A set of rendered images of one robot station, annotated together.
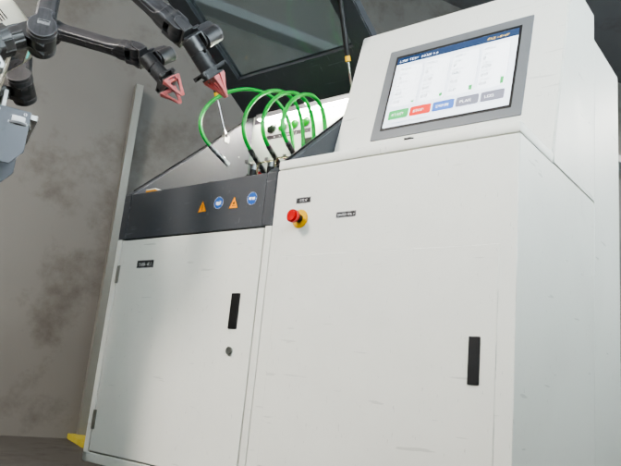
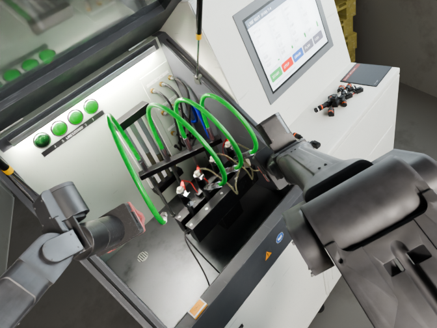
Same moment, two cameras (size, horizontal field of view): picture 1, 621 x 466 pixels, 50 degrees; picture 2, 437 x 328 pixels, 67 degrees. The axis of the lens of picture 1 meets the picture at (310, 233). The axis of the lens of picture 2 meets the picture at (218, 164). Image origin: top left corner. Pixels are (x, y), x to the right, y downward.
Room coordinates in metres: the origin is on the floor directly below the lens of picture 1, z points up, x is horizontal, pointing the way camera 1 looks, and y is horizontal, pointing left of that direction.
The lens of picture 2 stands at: (1.82, 0.92, 1.82)
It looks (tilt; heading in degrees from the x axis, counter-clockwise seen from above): 40 degrees down; 289
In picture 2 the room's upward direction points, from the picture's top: 22 degrees counter-clockwise
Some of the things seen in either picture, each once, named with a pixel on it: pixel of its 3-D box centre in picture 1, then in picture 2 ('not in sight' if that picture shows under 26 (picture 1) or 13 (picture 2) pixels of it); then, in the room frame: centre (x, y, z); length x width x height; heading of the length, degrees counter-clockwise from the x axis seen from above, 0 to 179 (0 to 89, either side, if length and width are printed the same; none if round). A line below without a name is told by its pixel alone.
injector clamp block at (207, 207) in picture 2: not in sight; (221, 203); (2.14, 0.13, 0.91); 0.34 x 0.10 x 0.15; 51
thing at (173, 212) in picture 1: (195, 210); (251, 263); (2.03, 0.37, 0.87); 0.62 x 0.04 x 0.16; 51
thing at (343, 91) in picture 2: not in sight; (338, 97); (1.64, -0.26, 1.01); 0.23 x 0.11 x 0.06; 51
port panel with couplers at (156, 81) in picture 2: not in sight; (172, 106); (2.27, -0.13, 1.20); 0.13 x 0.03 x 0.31; 51
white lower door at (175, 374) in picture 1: (171, 346); (277, 320); (2.01, 0.38, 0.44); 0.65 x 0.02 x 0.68; 51
